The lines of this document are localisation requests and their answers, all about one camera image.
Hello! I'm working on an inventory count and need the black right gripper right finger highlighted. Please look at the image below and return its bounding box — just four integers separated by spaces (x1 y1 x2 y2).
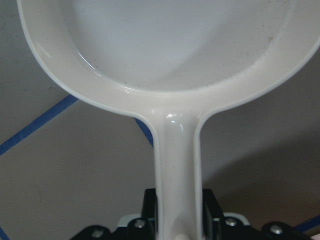
202 189 224 225

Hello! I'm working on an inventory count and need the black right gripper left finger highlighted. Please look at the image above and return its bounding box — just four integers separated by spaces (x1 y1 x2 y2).
140 188 158 225

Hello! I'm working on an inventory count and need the white plastic dustpan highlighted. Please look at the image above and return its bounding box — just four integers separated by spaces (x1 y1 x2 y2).
17 0 320 240

